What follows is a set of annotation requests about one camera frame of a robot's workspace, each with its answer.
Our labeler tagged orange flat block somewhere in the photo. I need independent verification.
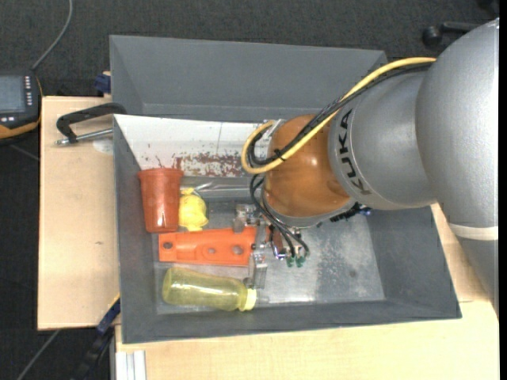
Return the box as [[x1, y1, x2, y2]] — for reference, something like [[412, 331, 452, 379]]
[[158, 226, 259, 268]]

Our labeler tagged grey metal bin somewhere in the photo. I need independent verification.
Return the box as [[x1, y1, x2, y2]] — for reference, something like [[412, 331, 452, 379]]
[[109, 34, 463, 345]]

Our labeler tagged pale wood flat board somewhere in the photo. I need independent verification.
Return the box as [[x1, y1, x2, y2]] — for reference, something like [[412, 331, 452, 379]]
[[36, 95, 122, 331]]

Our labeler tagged yellow toy pepper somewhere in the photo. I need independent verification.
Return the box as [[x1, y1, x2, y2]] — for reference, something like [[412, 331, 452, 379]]
[[177, 187, 210, 233]]

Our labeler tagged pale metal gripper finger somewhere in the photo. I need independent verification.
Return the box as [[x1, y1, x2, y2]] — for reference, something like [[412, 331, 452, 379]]
[[232, 203, 261, 234], [242, 251, 271, 291]]

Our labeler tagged yellow clear plastic bottle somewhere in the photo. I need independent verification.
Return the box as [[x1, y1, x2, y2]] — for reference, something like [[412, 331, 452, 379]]
[[161, 266, 259, 314]]

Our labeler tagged orange plastic cup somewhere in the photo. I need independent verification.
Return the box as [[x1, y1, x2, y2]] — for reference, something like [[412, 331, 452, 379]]
[[136, 167, 185, 234]]

